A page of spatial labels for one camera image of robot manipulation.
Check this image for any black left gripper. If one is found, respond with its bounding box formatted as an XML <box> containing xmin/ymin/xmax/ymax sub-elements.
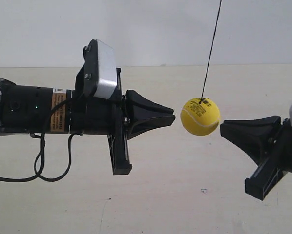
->
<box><xmin>70</xmin><ymin>68</ymin><xmax>176</xmax><ymax>175</ymax></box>

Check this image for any yellow tennis ball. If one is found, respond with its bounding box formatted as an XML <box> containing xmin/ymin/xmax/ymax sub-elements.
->
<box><xmin>180</xmin><ymin>97</ymin><xmax>221</xmax><ymax>136</ymax></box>

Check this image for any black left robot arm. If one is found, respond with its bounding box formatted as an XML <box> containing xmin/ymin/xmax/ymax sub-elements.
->
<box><xmin>0</xmin><ymin>75</ymin><xmax>175</xmax><ymax>175</ymax></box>

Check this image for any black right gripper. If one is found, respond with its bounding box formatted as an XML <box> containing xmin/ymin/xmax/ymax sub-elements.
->
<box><xmin>220</xmin><ymin>116</ymin><xmax>292</xmax><ymax>200</ymax></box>

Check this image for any thin black hanging string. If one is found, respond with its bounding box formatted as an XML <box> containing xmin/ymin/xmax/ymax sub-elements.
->
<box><xmin>199</xmin><ymin>0</ymin><xmax>223</xmax><ymax>105</ymax></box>

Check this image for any black camera cable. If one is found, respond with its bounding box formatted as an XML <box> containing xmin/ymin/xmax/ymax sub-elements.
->
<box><xmin>0</xmin><ymin>97</ymin><xmax>84</xmax><ymax>182</ymax></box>

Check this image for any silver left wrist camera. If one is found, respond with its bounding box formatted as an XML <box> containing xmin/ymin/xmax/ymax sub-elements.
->
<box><xmin>75</xmin><ymin>39</ymin><xmax>117</xmax><ymax>99</ymax></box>

